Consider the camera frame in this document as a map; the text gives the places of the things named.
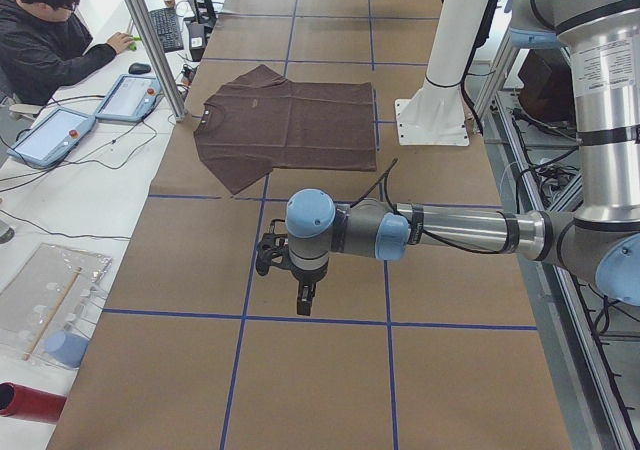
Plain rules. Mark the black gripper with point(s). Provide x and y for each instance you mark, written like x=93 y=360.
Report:
x=306 y=276

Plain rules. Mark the brown t-shirt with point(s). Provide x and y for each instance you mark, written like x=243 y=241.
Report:
x=261 y=121

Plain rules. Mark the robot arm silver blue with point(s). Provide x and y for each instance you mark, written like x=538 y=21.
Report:
x=598 y=242

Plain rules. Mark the wooden stick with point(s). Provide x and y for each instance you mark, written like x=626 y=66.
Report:
x=48 y=317

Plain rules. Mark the light blue cup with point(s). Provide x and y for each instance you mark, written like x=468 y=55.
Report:
x=66 y=347

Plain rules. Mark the far blue teach pendant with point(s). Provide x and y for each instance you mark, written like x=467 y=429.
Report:
x=130 y=99

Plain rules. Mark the blue teach pendant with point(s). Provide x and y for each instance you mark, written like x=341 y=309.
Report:
x=52 y=139
x=130 y=99

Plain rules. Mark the clear plastic bag sheet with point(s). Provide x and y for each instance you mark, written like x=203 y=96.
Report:
x=32 y=292

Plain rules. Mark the black computer mouse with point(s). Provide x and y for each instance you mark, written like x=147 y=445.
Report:
x=139 y=68

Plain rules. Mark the black box with label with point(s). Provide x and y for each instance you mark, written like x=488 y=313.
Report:
x=197 y=40

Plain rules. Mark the near blue teach pendant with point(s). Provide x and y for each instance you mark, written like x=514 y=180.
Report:
x=52 y=139

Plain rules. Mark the green toy object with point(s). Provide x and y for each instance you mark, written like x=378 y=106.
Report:
x=134 y=44

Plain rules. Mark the black keyboard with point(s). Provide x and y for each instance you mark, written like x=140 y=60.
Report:
x=166 y=24

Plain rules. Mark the red cylinder tube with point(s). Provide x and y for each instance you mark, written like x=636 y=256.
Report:
x=26 y=403

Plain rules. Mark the person in black jacket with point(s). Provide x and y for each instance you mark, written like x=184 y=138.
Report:
x=46 y=46

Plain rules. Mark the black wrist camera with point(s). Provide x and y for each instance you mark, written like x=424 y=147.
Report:
x=272 y=250

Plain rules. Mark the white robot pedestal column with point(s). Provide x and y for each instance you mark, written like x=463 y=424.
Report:
x=435 y=115

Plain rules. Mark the aluminium side frame rail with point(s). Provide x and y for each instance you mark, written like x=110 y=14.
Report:
x=597 y=336

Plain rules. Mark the aluminium frame post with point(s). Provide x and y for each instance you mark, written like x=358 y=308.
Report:
x=140 y=15

